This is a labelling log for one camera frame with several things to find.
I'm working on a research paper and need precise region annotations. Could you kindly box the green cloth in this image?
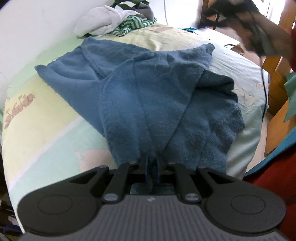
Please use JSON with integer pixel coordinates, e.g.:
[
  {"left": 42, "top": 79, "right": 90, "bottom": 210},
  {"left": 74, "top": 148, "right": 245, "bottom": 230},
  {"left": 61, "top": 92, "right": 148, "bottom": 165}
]
[{"left": 283, "top": 72, "right": 296, "bottom": 124}]

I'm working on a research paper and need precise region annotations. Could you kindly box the white wall cable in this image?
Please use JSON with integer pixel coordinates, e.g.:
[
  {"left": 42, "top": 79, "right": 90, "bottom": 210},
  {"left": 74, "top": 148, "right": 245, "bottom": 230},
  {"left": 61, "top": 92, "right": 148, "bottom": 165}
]
[{"left": 163, "top": 0, "right": 170, "bottom": 25}]

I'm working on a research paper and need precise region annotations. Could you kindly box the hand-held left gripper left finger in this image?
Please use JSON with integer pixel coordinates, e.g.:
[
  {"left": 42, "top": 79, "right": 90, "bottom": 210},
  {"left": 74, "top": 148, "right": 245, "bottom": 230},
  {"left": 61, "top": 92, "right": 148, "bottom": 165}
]
[{"left": 69, "top": 155, "right": 149, "bottom": 204}]

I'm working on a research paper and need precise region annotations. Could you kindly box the small brown cardboard box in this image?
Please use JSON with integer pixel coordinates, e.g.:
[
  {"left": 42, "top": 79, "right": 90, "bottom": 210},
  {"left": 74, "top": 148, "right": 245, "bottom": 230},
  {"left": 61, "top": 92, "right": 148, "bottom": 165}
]
[{"left": 231, "top": 45, "right": 246, "bottom": 55}]

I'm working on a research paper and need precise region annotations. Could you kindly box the wooden door frame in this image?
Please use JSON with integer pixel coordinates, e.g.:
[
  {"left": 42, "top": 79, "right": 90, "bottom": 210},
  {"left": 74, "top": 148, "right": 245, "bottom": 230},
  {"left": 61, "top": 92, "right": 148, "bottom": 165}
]
[{"left": 199, "top": 0, "right": 223, "bottom": 30}]

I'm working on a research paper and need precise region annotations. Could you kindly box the blue towel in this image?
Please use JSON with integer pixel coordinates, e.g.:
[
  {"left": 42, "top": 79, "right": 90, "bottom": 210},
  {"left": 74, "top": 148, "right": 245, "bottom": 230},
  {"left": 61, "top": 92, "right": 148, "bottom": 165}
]
[{"left": 35, "top": 37, "right": 246, "bottom": 195}]

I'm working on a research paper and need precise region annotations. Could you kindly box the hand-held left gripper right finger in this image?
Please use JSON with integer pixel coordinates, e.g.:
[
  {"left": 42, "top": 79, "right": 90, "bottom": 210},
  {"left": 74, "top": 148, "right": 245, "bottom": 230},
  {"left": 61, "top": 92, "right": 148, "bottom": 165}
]
[{"left": 156, "top": 157, "right": 232, "bottom": 204}]

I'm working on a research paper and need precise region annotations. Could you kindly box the green white striped garment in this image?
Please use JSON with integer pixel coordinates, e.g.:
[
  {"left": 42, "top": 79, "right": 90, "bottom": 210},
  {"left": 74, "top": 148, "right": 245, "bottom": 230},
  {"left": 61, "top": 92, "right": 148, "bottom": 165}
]
[{"left": 110, "top": 15, "right": 158, "bottom": 37}]

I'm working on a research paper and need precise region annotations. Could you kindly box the wooden furniture frame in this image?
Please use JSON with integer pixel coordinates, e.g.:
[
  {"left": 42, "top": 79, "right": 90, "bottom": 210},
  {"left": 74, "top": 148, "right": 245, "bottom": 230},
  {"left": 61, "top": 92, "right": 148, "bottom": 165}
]
[{"left": 261, "top": 56, "right": 296, "bottom": 158}]

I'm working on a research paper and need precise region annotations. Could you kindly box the person's right hand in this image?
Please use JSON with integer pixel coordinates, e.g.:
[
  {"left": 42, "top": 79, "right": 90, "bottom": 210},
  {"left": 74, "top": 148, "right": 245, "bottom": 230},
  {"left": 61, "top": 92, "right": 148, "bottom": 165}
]
[{"left": 254, "top": 13, "right": 293, "bottom": 66}]

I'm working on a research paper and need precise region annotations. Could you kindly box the printed pastel bed sheet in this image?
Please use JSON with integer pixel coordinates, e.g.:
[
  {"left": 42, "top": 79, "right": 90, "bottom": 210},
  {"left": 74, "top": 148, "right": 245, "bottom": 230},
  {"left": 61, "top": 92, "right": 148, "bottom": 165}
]
[{"left": 0, "top": 22, "right": 270, "bottom": 234}]

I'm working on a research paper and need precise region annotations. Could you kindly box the person's red teal clothing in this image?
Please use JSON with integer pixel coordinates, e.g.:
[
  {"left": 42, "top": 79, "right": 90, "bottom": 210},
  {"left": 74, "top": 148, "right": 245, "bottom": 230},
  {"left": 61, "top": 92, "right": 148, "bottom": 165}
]
[{"left": 243, "top": 127, "right": 296, "bottom": 241}]

